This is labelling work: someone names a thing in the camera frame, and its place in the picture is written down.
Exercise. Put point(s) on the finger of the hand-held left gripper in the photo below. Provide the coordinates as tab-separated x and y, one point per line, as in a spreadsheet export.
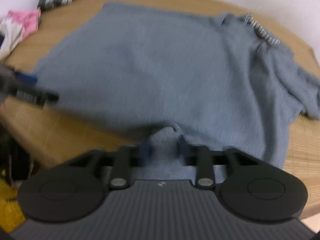
35	96
26	78

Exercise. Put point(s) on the white garment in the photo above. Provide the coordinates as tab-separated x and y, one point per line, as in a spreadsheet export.
8	37

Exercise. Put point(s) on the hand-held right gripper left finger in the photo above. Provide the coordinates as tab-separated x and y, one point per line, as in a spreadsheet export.
147	152

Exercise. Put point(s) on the person's yellow clothing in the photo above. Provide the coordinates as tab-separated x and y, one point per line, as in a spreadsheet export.
8	205

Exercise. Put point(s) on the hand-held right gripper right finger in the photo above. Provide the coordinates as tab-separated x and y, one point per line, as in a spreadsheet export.
183	152

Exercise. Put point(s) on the grey hoodie with red print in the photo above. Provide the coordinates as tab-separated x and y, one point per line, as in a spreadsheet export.
162	67

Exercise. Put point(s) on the dark object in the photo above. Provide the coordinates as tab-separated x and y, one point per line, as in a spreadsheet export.
15	155

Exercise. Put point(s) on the pink garment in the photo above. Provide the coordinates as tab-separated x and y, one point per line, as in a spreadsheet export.
27	20

